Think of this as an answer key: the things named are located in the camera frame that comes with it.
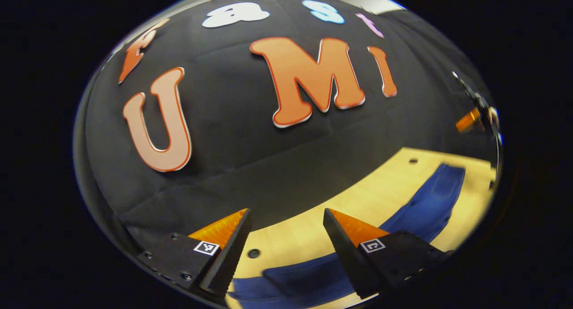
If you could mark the blue denim jeans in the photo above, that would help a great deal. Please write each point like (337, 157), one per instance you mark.
(429, 206)

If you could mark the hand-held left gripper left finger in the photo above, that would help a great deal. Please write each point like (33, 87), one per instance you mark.
(228, 255)

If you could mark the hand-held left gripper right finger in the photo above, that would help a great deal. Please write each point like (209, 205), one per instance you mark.
(344, 255)

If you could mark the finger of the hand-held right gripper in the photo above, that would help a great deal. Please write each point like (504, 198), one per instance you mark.
(468, 120)

